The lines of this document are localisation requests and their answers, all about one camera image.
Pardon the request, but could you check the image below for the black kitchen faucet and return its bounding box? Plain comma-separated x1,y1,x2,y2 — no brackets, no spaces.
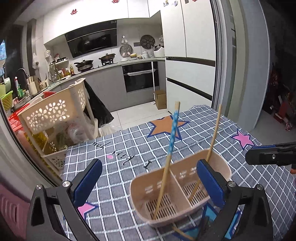
16,68,29,90

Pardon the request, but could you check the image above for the plain bamboo chopstick in holder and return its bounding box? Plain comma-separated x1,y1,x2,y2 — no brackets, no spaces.
189,104,222,202

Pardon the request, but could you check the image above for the grey checkered star tablecloth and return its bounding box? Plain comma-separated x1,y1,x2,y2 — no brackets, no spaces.
62,105,295,240

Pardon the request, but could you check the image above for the beige plastic utensil holder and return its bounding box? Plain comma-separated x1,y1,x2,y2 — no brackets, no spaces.
129,149,232,228

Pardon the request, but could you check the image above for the red plastic crate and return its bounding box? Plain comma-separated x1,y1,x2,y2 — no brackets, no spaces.
8,91,56,133

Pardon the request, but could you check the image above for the beige flower-cutout storage cart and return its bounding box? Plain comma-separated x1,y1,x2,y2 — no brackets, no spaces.
18,78,98,171

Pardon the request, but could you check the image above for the blue patterned bamboo chopstick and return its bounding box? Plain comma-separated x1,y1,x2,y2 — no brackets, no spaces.
152,101,181,219

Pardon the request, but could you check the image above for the black garment on cart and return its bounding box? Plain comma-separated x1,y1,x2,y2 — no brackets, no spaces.
84,81,114,128

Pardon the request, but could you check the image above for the green plastic basket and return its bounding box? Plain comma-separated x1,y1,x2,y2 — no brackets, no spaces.
1,90,13,111

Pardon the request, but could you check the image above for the dish soap bottle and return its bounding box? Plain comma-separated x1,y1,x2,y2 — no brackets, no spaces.
15,76,23,99

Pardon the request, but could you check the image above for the cardboard box on floor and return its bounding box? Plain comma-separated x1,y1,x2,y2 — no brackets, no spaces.
155,90,167,110

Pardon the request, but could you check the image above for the white refrigerator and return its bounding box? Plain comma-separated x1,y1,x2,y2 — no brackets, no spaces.
161,0,216,112

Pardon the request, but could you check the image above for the black wok on stove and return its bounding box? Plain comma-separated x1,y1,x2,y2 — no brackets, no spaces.
74,60,93,72

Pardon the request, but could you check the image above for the black built-in oven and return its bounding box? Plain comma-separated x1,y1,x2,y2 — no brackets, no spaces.
122,61,159,92

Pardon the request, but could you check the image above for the black pot with lid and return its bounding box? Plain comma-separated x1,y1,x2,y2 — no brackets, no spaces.
99,53,116,66

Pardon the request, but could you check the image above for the black range hood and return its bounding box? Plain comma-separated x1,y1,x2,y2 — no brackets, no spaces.
65,20,117,58

